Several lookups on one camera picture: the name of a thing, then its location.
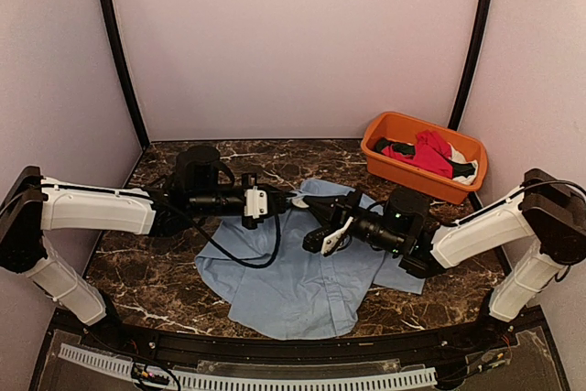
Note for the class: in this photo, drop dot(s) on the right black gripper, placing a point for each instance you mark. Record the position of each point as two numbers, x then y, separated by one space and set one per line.
332 211

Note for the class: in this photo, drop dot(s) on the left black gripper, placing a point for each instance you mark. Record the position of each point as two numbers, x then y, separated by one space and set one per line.
272 210

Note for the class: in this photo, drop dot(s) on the round white brooch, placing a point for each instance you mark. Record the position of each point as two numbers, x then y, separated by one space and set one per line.
299 202

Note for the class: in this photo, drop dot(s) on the light blue button shirt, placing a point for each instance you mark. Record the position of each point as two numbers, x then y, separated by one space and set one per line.
278 289

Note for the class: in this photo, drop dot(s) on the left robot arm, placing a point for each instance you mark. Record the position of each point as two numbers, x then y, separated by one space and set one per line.
200 186

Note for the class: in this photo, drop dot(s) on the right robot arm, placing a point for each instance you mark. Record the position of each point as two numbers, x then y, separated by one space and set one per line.
549 211

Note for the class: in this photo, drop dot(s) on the red and white clothes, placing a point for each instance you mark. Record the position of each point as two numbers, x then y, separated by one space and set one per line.
431 153

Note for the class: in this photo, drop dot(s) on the orange plastic basin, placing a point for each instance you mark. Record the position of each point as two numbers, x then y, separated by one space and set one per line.
404 128

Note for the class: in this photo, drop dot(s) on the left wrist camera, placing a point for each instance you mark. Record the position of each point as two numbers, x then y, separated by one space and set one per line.
264 200

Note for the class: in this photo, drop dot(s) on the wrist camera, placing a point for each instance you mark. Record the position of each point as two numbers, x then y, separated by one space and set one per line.
264 200
333 240

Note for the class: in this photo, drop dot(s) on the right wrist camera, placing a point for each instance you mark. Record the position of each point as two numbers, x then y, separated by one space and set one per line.
333 240

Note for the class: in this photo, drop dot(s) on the black front rail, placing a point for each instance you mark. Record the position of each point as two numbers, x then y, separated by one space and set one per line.
524 358

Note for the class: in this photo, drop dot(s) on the white slotted cable duct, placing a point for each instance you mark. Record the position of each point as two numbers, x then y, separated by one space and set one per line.
223 376

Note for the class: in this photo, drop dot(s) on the left black frame post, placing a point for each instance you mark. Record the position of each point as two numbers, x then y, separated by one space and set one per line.
123 74

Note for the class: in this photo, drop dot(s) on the black frame post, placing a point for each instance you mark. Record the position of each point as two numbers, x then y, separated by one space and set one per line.
470 64
123 74

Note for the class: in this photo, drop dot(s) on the right black frame post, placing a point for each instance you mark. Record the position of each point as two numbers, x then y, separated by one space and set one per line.
470 64

